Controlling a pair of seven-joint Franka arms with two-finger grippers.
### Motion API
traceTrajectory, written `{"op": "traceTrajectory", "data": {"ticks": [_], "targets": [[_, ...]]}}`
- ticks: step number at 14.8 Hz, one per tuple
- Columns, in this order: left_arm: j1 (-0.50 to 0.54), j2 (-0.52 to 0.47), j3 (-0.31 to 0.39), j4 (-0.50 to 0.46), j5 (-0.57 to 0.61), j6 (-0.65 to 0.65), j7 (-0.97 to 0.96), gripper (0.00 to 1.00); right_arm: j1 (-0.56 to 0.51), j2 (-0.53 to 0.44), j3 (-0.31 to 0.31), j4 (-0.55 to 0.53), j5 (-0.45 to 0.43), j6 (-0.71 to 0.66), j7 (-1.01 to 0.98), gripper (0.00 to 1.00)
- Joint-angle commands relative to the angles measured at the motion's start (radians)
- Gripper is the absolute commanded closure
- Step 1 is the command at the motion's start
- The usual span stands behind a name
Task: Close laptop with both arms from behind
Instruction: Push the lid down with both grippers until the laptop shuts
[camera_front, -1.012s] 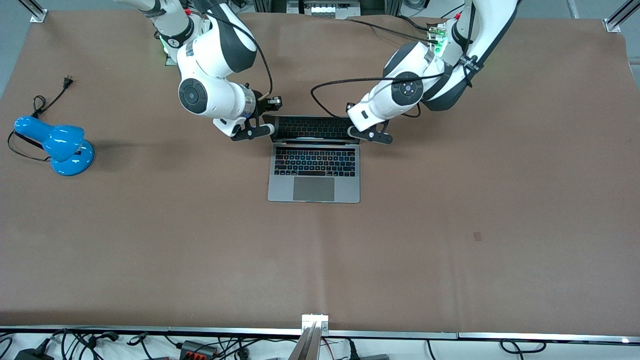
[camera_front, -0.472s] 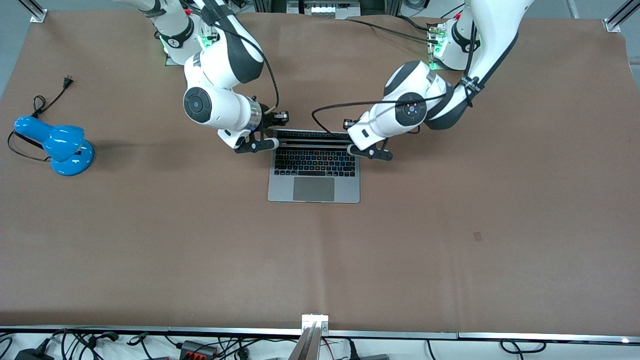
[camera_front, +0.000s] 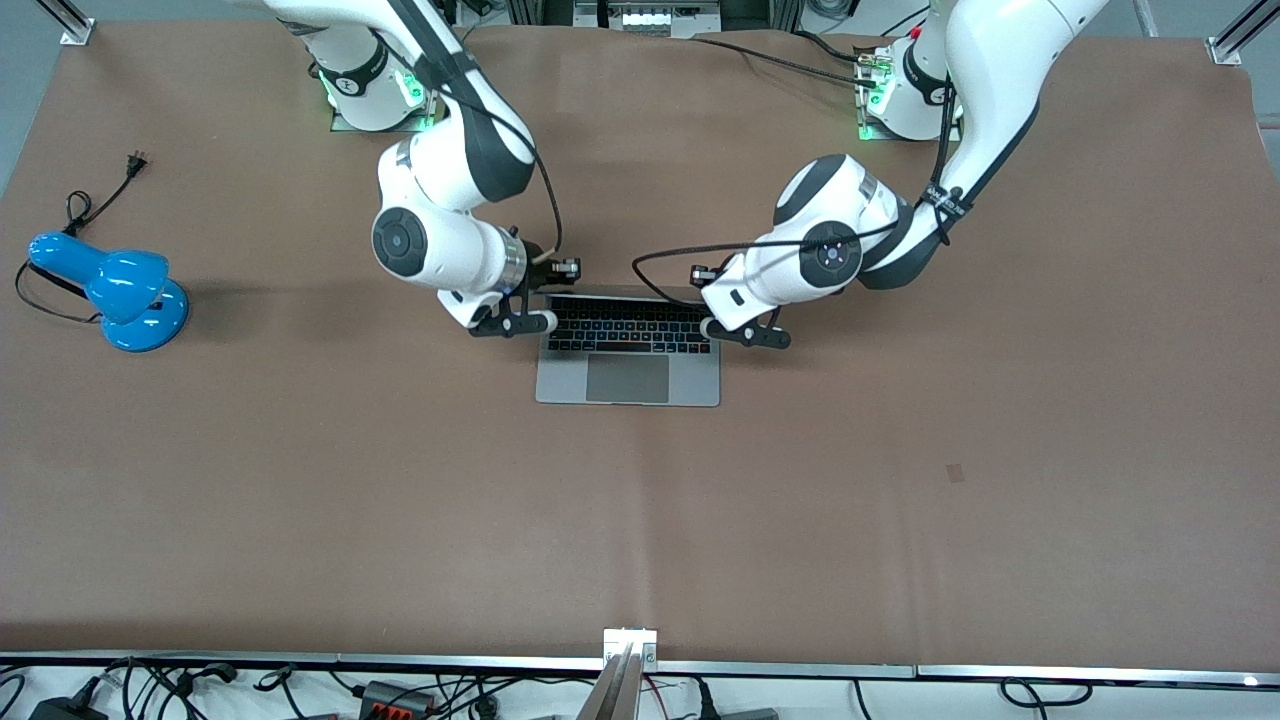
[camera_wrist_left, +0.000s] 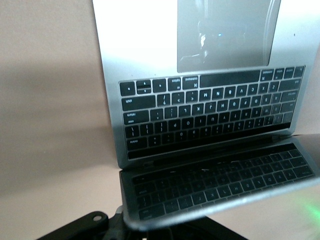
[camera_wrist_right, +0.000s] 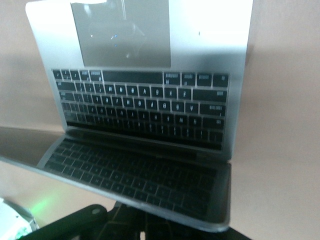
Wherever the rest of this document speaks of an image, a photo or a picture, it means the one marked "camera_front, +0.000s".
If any grey laptop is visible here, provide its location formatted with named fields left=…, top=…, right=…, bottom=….
left=535, top=286, right=722, bottom=408

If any grey control box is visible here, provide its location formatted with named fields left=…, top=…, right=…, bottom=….
left=575, top=0, right=723, bottom=39

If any brown table mat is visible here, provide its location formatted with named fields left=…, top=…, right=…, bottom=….
left=0, top=20, right=1280, bottom=666

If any blue desk lamp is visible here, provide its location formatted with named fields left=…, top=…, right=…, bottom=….
left=27, top=232, right=190, bottom=353

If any aluminium profile beam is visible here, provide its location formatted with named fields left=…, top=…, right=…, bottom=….
left=575, top=628, right=661, bottom=720

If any black orange connector box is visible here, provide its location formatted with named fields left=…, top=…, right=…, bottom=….
left=358, top=680, right=438, bottom=720

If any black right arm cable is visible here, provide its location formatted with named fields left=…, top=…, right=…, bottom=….
left=400, top=0, right=563, bottom=256

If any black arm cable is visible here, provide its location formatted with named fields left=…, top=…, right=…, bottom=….
left=400, top=0, right=563, bottom=256
left=631, top=80, right=966, bottom=307

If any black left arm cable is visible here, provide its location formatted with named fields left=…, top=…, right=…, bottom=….
left=631, top=80, right=966, bottom=307

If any black braided cable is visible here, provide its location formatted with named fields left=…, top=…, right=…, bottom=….
left=690, top=30, right=881, bottom=91

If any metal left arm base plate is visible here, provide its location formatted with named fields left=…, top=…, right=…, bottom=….
left=855, top=40, right=966, bottom=141

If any metal table edge rail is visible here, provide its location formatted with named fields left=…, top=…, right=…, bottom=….
left=0, top=650, right=1280, bottom=691

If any black lamp power cable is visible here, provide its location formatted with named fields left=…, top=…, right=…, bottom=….
left=14, top=150, right=151, bottom=326

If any black looped cable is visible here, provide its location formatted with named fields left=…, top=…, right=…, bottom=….
left=1000, top=678, right=1093, bottom=711

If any aluminium corner post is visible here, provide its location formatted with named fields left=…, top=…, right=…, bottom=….
left=35, top=0, right=96, bottom=46
left=1205, top=0, right=1280, bottom=66

